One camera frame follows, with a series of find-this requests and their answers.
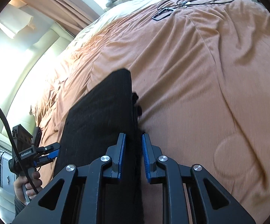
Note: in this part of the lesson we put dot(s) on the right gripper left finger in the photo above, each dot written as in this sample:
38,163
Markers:
76,194

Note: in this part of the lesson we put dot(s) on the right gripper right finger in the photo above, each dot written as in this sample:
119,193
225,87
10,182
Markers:
190,194

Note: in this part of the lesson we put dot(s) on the black pants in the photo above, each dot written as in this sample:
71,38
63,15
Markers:
92,125

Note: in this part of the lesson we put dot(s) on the dark sleeve left forearm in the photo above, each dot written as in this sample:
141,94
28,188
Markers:
19,206

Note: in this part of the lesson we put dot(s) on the person left hand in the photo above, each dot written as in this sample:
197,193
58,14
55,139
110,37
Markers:
23,188

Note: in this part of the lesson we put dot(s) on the cream upholstered headboard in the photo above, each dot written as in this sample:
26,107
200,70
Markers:
30,44

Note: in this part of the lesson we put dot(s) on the orange bed blanket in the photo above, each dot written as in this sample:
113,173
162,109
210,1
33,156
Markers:
203,80

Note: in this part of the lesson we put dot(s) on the pink window curtain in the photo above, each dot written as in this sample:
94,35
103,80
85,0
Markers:
72,15

